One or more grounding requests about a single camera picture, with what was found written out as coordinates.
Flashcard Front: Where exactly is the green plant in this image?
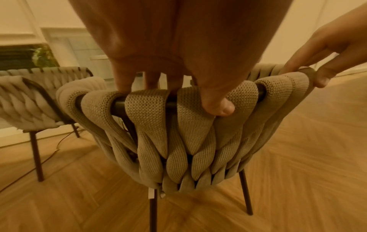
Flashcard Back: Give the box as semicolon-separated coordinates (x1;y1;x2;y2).
31;45;56;68

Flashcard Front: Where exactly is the beige woven rope chair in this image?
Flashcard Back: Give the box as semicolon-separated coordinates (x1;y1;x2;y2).
0;67;95;182
56;63;318;232

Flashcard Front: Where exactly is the person's left hand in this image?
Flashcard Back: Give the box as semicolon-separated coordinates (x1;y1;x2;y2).
69;0;293;117

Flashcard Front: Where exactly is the thin floor cable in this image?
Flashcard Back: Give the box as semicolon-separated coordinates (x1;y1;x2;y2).
0;130;76;193

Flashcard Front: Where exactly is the person's right hand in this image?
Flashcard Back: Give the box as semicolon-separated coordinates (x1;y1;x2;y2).
279;4;367;89

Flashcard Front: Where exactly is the dark glass tank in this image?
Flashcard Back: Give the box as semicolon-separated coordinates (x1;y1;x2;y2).
0;44;56;71

